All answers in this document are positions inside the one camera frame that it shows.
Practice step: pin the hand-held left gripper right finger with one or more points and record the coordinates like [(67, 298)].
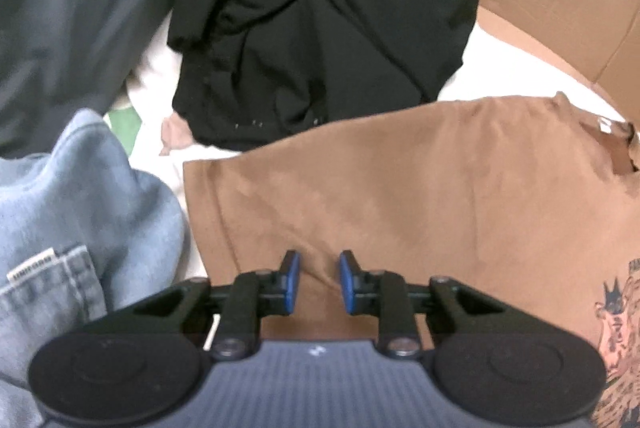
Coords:
[(346, 282)]

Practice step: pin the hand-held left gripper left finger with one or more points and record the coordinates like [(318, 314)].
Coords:
[(292, 282)]

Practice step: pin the brown printed t-shirt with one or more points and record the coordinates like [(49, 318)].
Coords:
[(425, 188)]

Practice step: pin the faded blue denim jeans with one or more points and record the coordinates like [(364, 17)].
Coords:
[(75, 208)]

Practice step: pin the crumpled black garment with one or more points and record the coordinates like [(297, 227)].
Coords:
[(325, 33)]

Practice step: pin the cream bear printed blanket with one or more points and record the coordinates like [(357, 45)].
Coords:
[(500, 73)]

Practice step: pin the dark grey pillow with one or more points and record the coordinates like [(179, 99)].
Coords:
[(75, 8)]

